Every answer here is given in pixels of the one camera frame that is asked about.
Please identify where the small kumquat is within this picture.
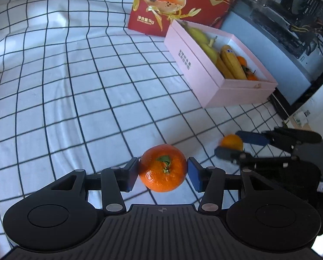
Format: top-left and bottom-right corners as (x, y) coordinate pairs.
(237, 56), (248, 67)
(219, 134), (244, 151)

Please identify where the mandarin with green stem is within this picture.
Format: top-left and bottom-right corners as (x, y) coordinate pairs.
(138, 144), (188, 193)

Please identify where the leafy mandarin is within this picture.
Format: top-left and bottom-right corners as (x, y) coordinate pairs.
(241, 65), (255, 75)

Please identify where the banana with blue sticker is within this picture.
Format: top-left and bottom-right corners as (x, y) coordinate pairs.
(220, 45), (247, 80)

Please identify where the spotted banana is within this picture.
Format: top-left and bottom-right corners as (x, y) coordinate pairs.
(216, 55), (234, 79)

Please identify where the green pear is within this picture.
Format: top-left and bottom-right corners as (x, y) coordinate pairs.
(182, 22), (210, 45)
(199, 37), (218, 65)

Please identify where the mandarin orange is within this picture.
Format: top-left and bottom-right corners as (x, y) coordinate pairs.
(246, 73), (259, 81)

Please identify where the pink cardboard box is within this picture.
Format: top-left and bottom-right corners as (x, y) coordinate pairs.
(164, 21), (277, 108)

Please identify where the checkered white tablecloth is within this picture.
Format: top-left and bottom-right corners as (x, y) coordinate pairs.
(0, 0), (283, 258)

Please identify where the red snack bag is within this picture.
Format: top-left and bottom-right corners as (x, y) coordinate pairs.
(128, 0), (236, 37)

